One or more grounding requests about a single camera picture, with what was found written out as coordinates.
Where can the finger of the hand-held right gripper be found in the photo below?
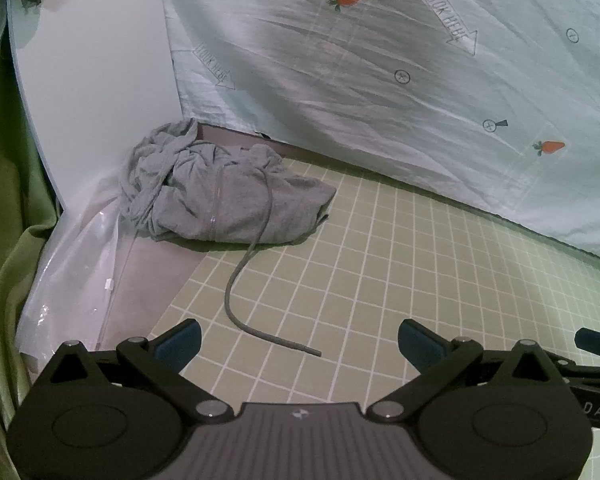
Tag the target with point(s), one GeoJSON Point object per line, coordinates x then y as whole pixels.
{"type": "Point", "coordinates": [597, 340]}

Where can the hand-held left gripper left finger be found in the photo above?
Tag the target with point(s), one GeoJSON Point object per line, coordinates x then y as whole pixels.
{"type": "Point", "coordinates": [180, 345]}

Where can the green curtain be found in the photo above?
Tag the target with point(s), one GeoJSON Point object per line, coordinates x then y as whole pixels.
{"type": "Point", "coordinates": [10, 210]}

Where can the white board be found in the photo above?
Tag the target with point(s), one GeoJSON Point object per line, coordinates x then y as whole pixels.
{"type": "Point", "coordinates": [95, 85]}

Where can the carrot print bed sheet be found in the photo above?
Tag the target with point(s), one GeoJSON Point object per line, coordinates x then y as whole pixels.
{"type": "Point", "coordinates": [380, 110]}

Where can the clear plastic bag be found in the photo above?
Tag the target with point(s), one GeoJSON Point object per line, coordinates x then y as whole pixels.
{"type": "Point", "coordinates": [75, 270]}

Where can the grey zip hoodie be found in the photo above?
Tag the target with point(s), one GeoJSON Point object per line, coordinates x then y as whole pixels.
{"type": "Point", "coordinates": [220, 195]}

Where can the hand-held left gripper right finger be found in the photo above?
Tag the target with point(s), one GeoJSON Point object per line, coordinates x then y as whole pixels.
{"type": "Point", "coordinates": [420, 345]}

